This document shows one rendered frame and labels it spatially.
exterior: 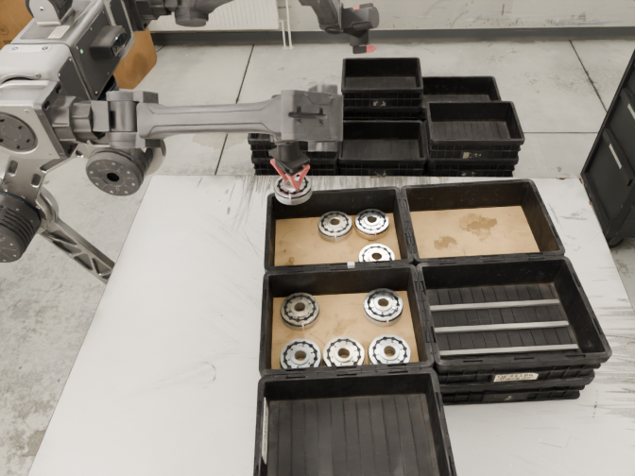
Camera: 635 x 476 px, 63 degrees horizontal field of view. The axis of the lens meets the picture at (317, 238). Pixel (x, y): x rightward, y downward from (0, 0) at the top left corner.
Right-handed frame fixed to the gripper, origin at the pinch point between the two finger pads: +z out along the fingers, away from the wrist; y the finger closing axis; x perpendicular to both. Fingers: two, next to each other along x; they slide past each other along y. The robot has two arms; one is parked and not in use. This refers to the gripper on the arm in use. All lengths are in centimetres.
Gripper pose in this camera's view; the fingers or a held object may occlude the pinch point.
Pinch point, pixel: (291, 181)
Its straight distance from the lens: 144.0
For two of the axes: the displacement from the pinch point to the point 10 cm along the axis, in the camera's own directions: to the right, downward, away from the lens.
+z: 0.5, 6.9, 7.2
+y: -6.2, -5.4, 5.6
